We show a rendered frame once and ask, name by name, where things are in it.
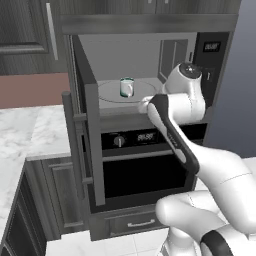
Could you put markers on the grey drawer front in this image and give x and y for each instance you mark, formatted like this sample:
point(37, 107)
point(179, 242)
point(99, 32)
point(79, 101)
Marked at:
point(116, 223)

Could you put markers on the black oven door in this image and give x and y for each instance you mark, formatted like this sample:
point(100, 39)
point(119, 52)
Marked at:
point(143, 180)

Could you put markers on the white mug with green rim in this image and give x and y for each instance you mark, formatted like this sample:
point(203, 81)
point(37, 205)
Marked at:
point(126, 88)

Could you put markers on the dark wood wall cupboard door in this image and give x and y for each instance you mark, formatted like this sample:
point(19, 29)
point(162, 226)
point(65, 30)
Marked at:
point(23, 33)

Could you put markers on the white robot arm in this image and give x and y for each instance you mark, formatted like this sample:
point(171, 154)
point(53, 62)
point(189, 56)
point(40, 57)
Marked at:
point(213, 173)

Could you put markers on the grey microwave door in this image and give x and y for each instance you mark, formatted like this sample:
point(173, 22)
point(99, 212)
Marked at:
point(95, 143)

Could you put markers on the black built-in oven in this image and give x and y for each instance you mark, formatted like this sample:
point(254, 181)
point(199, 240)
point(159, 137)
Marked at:
point(140, 173)

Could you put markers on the dark wood cupboards above microwave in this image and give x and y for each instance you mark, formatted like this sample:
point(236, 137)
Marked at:
point(133, 6)

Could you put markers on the glass microwave turntable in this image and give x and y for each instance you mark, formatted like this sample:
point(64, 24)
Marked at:
point(110, 91)

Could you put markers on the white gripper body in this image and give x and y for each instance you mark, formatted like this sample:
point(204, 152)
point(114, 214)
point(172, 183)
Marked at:
point(143, 105)

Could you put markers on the grey built-in microwave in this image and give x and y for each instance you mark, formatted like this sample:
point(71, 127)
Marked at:
point(140, 50)

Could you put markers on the grey base cupboard door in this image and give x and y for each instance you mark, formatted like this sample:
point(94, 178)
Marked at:
point(68, 196)

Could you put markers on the round oven knob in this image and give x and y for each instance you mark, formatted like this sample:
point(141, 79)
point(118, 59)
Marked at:
point(119, 141)

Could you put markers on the dark base cupboard run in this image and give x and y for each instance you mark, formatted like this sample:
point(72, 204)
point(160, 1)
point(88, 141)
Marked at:
point(23, 220)

